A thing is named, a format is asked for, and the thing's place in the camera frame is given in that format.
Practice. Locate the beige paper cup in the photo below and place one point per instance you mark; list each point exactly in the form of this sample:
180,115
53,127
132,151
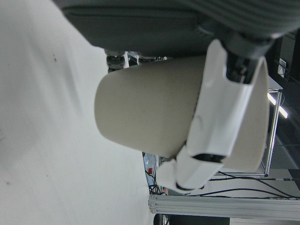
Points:
145,105

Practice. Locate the aluminium frame rack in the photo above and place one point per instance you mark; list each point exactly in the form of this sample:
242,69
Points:
272,140

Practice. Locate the light blue teach pendant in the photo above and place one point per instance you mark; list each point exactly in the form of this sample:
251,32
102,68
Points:
150,170

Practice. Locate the aluminium extrusion rail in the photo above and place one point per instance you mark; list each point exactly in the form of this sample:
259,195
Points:
211,206

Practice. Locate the white grey left robot hand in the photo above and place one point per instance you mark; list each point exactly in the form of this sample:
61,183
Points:
218,105

